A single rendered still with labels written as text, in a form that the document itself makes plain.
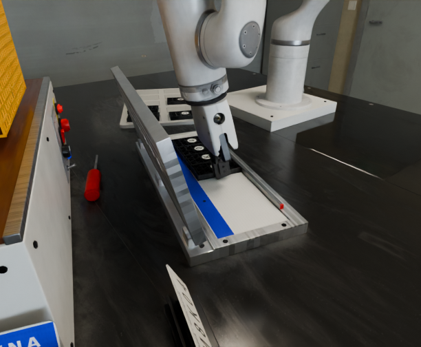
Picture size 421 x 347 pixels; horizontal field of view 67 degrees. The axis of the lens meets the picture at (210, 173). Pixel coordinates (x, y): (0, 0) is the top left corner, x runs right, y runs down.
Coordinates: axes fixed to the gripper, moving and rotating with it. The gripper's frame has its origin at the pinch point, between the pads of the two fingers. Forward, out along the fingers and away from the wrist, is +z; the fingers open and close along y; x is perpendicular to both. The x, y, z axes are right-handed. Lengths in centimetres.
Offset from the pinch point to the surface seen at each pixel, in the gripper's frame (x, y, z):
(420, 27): -254, 160, 49
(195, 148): 1.0, 13.3, 1.2
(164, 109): 0, 51, 4
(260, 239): 1.9, -18.7, 2.8
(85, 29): 11, 225, -10
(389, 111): -71, 23, 20
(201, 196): 6.3, -4.7, 1.4
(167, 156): 11.9, -18.7, -16.7
